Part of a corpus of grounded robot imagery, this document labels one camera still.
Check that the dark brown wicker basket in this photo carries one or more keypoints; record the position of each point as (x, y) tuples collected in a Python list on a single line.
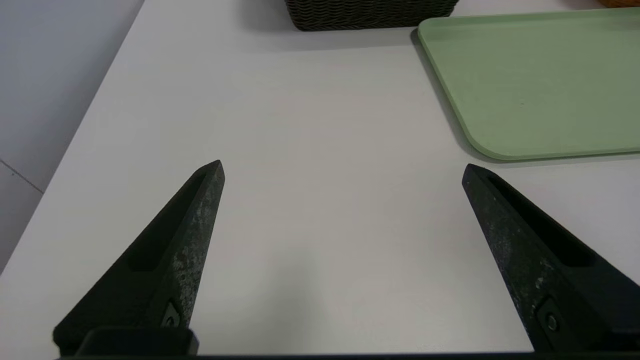
[(370, 15)]

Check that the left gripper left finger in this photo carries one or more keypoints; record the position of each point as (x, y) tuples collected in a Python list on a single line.
[(162, 265)]

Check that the orange wicker basket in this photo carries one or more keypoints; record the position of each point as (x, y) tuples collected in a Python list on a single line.
[(620, 3)]

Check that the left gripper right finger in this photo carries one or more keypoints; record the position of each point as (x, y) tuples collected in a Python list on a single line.
[(552, 270)]

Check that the green plastic tray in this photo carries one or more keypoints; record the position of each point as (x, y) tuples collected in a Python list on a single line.
[(540, 85)]

